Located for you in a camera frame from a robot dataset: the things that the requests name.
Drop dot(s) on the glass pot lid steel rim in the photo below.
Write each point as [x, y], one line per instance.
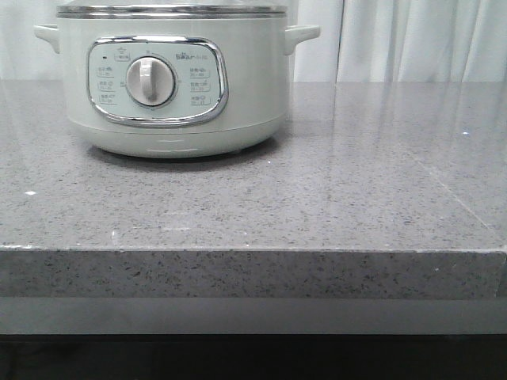
[170, 9]

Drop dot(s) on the pale green electric cooking pot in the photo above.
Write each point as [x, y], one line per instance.
[176, 88]

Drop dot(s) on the white pleated curtain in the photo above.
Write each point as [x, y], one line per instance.
[360, 41]

